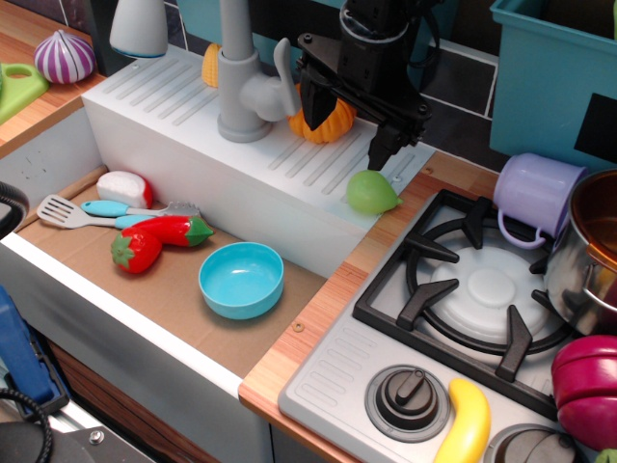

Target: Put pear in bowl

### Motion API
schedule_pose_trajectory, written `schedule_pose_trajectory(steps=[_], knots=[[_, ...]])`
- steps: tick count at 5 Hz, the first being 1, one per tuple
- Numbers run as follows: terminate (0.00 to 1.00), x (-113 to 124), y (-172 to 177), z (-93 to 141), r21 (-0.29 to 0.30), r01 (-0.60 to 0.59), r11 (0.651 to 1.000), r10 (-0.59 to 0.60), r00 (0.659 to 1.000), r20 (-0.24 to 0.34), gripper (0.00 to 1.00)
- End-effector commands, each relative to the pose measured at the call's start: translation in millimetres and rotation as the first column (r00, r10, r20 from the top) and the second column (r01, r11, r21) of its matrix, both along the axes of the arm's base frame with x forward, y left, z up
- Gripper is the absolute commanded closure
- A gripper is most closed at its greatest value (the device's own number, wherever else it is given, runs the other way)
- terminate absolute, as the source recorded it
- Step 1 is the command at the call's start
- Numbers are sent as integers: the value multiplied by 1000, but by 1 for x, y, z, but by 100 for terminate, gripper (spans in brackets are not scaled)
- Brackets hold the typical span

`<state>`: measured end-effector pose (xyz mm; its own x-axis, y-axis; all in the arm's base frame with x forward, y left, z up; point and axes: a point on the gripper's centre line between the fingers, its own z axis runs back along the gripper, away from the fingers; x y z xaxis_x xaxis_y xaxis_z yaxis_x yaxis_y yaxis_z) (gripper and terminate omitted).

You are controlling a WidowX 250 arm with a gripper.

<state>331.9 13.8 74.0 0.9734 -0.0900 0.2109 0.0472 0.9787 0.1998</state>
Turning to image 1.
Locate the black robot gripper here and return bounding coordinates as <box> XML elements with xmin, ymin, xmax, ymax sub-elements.
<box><xmin>298</xmin><ymin>1</ymin><xmax>432</xmax><ymax>171</ymax></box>

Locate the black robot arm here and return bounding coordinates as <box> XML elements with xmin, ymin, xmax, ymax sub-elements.
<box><xmin>298</xmin><ymin>1</ymin><xmax>441</xmax><ymax>171</ymax></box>

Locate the green toy pear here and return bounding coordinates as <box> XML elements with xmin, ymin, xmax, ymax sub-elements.
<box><xmin>346</xmin><ymin>170</ymin><xmax>403</xmax><ymax>215</ymax></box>

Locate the blue plastic bowl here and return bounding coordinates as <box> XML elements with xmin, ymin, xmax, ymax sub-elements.
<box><xmin>198</xmin><ymin>242</ymin><xmax>284</xmax><ymax>320</ymax></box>

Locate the orange toy pumpkin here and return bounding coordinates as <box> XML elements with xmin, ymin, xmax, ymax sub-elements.
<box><xmin>287</xmin><ymin>99</ymin><xmax>357</xmax><ymax>144</ymax></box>

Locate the grey toy faucet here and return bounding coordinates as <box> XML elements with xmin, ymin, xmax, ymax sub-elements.
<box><xmin>218</xmin><ymin>1</ymin><xmax>301</xmax><ymax>143</ymax></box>

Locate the yellow toy corn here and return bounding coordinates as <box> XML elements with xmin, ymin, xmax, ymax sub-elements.
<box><xmin>201</xmin><ymin>43</ymin><xmax>221</xmax><ymax>88</ymax></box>

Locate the lilac plastic cup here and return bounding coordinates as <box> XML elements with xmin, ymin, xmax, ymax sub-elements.
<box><xmin>494</xmin><ymin>153</ymin><xmax>588</xmax><ymax>250</ymax></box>

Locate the red toy chili pepper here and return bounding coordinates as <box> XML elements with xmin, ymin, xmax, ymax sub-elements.
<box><xmin>121</xmin><ymin>215</ymin><xmax>214</xmax><ymax>247</ymax></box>

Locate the grey toy stove top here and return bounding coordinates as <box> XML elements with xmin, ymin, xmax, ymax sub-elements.
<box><xmin>279</xmin><ymin>206</ymin><xmax>597</xmax><ymax>462</ymax></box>

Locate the teal plastic bin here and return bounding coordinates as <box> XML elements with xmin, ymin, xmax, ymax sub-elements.
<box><xmin>490</xmin><ymin>1</ymin><xmax>616</xmax><ymax>171</ymax></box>

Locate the red white toy radish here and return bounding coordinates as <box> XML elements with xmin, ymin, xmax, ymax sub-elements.
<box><xmin>96</xmin><ymin>171</ymin><xmax>153</xmax><ymax>208</ymax></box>

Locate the grey cone lamp shade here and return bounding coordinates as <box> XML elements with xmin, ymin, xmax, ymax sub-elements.
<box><xmin>110</xmin><ymin>0</ymin><xmax>168</xmax><ymax>59</ymax></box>

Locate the white toy sink unit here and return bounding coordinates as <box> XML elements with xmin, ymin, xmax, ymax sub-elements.
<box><xmin>0</xmin><ymin>43</ymin><xmax>437</xmax><ymax>463</ymax></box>

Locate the red toy strawberry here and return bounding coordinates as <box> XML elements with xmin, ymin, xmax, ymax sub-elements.
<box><xmin>111</xmin><ymin>228</ymin><xmax>163</xmax><ymax>274</ymax></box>

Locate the stainless steel pot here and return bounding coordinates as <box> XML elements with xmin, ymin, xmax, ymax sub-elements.
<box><xmin>544</xmin><ymin>169</ymin><xmax>616</xmax><ymax>336</ymax></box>

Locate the black stove knob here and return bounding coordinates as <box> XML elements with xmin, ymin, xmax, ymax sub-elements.
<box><xmin>364</xmin><ymin>365</ymin><xmax>450</xmax><ymax>444</ymax></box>
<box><xmin>484</xmin><ymin>425</ymin><xmax>583</xmax><ymax>463</ymax></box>

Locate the purple white toy onion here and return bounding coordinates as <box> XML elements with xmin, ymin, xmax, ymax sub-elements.
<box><xmin>34</xmin><ymin>30</ymin><xmax>95</xmax><ymax>84</ymax></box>

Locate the black stove grate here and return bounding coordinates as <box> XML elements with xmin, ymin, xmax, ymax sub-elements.
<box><xmin>353</xmin><ymin>190</ymin><xmax>573</xmax><ymax>420</ymax></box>

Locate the grey slotted toy spatula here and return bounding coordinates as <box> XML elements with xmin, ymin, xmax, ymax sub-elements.
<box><xmin>37</xmin><ymin>195</ymin><xmax>151</xmax><ymax>230</ymax></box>

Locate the yellow toy banana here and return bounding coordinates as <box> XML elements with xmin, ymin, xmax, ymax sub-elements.
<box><xmin>434</xmin><ymin>378</ymin><xmax>492</xmax><ymax>463</ymax></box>

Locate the green plastic cutting board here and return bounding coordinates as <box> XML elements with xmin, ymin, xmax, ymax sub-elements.
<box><xmin>1</xmin><ymin>64</ymin><xmax>49</xmax><ymax>123</ymax></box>

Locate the magenta toy eggplant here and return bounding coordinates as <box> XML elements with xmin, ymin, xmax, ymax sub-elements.
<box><xmin>551</xmin><ymin>335</ymin><xmax>616</xmax><ymax>450</ymax></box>

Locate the blue clamp device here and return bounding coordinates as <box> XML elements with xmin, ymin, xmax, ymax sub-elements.
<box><xmin>1</xmin><ymin>287</ymin><xmax>69</xmax><ymax>414</ymax></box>

